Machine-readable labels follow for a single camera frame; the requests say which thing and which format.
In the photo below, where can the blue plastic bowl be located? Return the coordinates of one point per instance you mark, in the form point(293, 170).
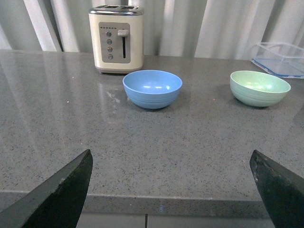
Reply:
point(152, 89)

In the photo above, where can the white pleated curtain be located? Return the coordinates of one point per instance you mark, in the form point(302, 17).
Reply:
point(182, 28)

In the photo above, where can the cream two-slot toaster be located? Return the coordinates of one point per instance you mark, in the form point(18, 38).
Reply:
point(117, 38)

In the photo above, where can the clear plastic food container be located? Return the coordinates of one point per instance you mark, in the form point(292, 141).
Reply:
point(280, 59)

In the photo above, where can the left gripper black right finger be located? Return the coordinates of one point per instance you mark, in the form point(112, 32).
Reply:
point(281, 190)

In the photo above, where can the green plastic bowl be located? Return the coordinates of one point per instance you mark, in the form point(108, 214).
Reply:
point(258, 89)

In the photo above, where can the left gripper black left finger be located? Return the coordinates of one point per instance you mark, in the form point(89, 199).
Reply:
point(57, 202)

